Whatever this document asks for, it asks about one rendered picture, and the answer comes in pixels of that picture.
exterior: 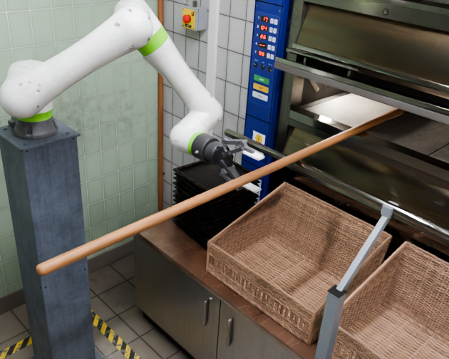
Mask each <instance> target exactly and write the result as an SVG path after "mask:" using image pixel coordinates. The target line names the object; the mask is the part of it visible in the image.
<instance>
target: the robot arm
mask: <svg viewBox="0 0 449 359"><path fill-rule="evenodd" d="M135 50H138V51H139V52H140V53H141V54H142V55H143V58H144V59H145V60H146V61H147V62H148V63H149V64H150V65H151V66H152V67H153V68H154V69H155V70H156V71H157V72H158V73H159V74H160V75H161V76H162V77H163V78H164V79H165V80H166V81H167V82H168V83H169V85H170V86H171V87H172V88H173V90H174V91H175V92H176V93H177V94H178V96H179V97H180V99H181V100H182V101H183V103H184V104H186V106H187V108H188V109H189V113H188V114H187V115H186V116H185V117H184V118H183V119H182V120H181V121H180V122H179V123H178V124H177V125H175V126H174V127H173V129H172V130H171V132H170V142H171V145H172V146H173V147H174V148H175V149H176V150H177V151H179V152H184V153H187V154H190V155H192V156H194V157H196V158H197V159H199V160H202V161H203V162H206V163H208V162H211V163H212V164H214V165H219V166H220V168H221V172H220V173H219V175H220V176H221V177H224V178H225V179H226V180H227V181H228V182H229V181H231V180H234V179H236V178H238V177H240V175H239V173H238V172H237V171H236V169H235V166H234V165H233V158H234V155H233V154H234V153H236V152H240V151H242V153H243V154H245V155H247V156H250V157H252V158H254V159H256V160H258V161H259V160H262V159H264V156H263V155H261V154H259V153H257V152H255V149H252V148H251V147H249V146H248V145H247V142H248V141H247V140H240V139H230V138H228V137H226V138H224V139H221V141H222V142H223V144H222V143H220V142H219V140H218V139H217V138H215V137H213V136H211V135H208V132H209V131H210V130H211V129H212V128H213V127H214V126H216V125H217V124H218V123H219V122H220V120H221V119H222V115H223V110H222V106H221V105H220V103H219V102H218V101H217V100H216V99H215V98H214V97H213V96H212V95H211V94H210V93H209V92H208V90H207V89H206V88H205V87H204V86H203V84H201V82H200V81H199V80H198V78H197V77H196V75H195V74H194V73H193V72H192V70H191V69H190V67H189V66H188V65H187V63H186V62H185V60H184V58H183V57H182V56H181V54H180V52H179V51H178V49H177V48H176V46H175V44H174V43H173V41H172V39H171V38H170V35H169V34H167V32H166V30H165V29H164V28H163V26H162V24H161V23H160V22H159V20H158V18H157V17H156V16H155V14H154V13H153V12H152V10H151V9H150V7H149V6H148V5H147V4H146V3H145V2H144V1H143V0H120V1H119V2H118V3H117V4H116V6H115V9H114V14H113V15H112V16H111V17H110V18H109V19H108V20H106V21H105V22H104V23H102V24H101V25H100V26H99V27H98V28H96V29H95V30H94V31H92V32H91V33H89V34H88V35H87V36H85V37H84V38H82V39H81V40H80V41H78V42H77V43H75V44H73V45H72V46H70V47H69V48H67V49H66V50H64V51H62V52H61V53H59V54H58V55H56V56H54V57H53V58H50V59H48V60H47V61H45V62H41V61H35V60H25V61H17V62H15V63H13V64H11V65H10V67H9V69H8V73H7V77H6V80H5V81H4V83H3V84H2V86H1V87H0V105H1V107H2V108H3V109H4V111H5V112H6V113H8V114H9V115H10V116H11V120H8V124H9V126H10V127H13V128H14V134H15V136H17V137H19V138H21V139H25V140H41V139H45V138H48V137H52V136H54V135H55V134H57V133H58V125H57V124H56V122H55V120H54V118H53V99H55V98H56V97H57V96H59V95H60V94H62V92H64V91H65V90H67V89H68V88H70V87H71V86H72V85H74V84H75V83H77V82H78V81H80V80H81V79H83V78H85V77H86V76H88V75H89V74H91V73H92V72H94V71H96V70H98V69H99V68H101V67H103V66H105V65H107V64H108V63H110V62H112V61H114V60H116V59H118V58H120V57H122V56H124V55H126V54H128V53H130V52H132V51H135ZM227 145H242V146H241V147H239V148H237V149H234V150H230V149H229V148H228V146H227ZM243 150H244V151H243ZM229 166H230V167H229Z"/></svg>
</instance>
